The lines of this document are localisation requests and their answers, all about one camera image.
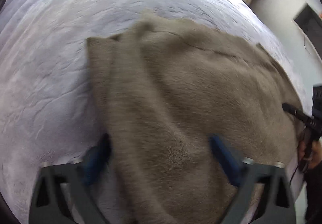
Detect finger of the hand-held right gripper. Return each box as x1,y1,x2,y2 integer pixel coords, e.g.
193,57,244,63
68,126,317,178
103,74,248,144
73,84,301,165
281,102,317,128

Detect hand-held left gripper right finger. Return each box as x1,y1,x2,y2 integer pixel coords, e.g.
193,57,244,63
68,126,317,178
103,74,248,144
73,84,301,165
209,134,298,224

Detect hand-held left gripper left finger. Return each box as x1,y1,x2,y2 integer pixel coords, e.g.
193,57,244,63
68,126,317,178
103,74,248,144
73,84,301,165
29,133,112,224

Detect brown knit sweater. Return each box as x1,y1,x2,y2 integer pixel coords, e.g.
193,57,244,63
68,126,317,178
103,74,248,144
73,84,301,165
86,11,307,224

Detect person's right hand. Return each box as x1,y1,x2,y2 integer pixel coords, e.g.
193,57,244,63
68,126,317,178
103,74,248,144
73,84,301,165
298,135,322,170

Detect person's dark trouser leg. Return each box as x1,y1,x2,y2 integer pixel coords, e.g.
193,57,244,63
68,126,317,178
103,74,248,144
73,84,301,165
304,181,322,224

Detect white textured bed cover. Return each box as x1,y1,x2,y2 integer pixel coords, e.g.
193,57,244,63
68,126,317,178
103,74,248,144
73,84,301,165
0,0,312,224

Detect black cable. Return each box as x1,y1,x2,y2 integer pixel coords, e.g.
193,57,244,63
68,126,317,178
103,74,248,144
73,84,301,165
289,162,303,187

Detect dark framed wall screen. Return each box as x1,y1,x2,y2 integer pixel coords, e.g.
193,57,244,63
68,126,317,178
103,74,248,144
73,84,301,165
293,3,322,48

